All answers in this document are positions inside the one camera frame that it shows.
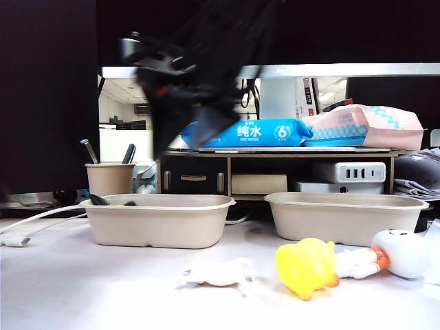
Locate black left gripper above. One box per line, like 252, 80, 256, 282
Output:
135, 51, 243, 161

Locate beige paper pulp box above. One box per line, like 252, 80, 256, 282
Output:
263, 191, 430, 248
79, 193, 237, 250

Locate black doll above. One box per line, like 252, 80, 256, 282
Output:
89, 193, 139, 208

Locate white cat doll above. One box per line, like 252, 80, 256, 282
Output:
176, 257, 256, 298

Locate yellow duck doll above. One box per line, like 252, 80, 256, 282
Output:
274, 237, 341, 302

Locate white figure doll orange collar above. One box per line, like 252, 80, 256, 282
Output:
333, 228, 431, 281

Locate beige box in shelf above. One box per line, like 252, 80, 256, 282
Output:
230, 173, 289, 195

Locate black wooden desk shelf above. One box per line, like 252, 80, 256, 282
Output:
157, 146, 402, 201

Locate blue wet wipes pack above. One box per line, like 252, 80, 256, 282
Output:
178, 118, 314, 149

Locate white metal stand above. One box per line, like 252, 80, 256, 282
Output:
132, 161, 160, 195

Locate white cabinet with red labels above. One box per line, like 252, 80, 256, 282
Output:
259, 76, 321, 120

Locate beige paper cup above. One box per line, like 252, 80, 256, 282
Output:
85, 162, 136, 197

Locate metal tool with grey tip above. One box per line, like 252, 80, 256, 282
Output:
80, 138, 101, 165

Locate black monitor panel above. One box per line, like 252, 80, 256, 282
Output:
0, 0, 100, 195

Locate white multi-port charger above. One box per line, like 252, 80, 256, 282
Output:
311, 161, 387, 184

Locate silver monitor base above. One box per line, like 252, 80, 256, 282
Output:
16, 191, 56, 208

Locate large monitor with silver bezel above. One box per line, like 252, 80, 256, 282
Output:
96, 0, 440, 78

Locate pink tissue pack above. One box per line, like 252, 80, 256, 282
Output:
301, 104, 425, 151

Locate grey folded cloth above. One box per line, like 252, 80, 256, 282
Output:
393, 147, 440, 201

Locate black round object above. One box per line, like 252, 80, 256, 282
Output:
413, 207, 431, 234

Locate white paper sheet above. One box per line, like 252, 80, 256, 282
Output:
421, 226, 440, 286

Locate black hanging straps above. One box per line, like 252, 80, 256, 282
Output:
239, 78, 261, 109

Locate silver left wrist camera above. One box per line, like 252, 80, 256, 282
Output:
118, 31, 193, 75

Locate thick white cable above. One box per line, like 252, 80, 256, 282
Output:
0, 205, 89, 238

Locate white cable with flat plug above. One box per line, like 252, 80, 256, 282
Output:
0, 212, 89, 249

